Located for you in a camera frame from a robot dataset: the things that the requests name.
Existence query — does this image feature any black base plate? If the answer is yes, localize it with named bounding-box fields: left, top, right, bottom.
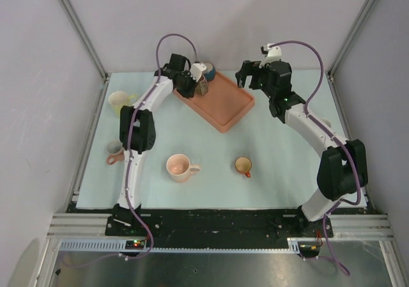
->
left=105, top=209, right=334, bottom=249

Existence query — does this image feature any small orange mug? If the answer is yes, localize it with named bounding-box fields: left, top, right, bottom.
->
left=235, top=157, right=252, bottom=178

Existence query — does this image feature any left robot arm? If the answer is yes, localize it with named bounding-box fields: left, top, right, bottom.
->
left=112, top=54, right=203, bottom=235

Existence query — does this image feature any yellow faceted mug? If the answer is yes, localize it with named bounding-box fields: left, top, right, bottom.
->
left=108, top=91, right=137, bottom=116

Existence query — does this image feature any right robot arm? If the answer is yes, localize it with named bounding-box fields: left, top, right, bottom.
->
left=235, top=60, right=368, bottom=237

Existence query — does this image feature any large peach mug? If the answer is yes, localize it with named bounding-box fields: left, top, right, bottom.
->
left=166, top=154, right=201, bottom=183

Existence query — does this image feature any pink mug with handle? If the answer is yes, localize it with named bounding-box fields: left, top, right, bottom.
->
left=105, top=140, right=124, bottom=165

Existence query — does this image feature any salmon plastic tray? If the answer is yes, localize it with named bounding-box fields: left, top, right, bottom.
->
left=173, top=72, right=255, bottom=133

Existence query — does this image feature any dark blue mug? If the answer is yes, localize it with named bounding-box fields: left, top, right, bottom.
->
left=204, top=63, right=216, bottom=82

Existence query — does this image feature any brown striped mug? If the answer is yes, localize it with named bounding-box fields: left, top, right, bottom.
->
left=195, top=75, right=208, bottom=96

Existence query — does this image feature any grey-blue patterned mug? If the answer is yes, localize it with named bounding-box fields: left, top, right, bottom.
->
left=321, top=118, right=332, bottom=128

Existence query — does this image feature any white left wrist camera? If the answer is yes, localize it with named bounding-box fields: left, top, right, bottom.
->
left=190, top=62, right=207, bottom=82

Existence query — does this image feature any aluminium frame rail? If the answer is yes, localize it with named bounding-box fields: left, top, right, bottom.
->
left=46, top=213, right=111, bottom=240

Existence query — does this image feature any grey slotted cable duct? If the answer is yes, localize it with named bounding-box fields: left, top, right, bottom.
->
left=59, top=239, right=300, bottom=254

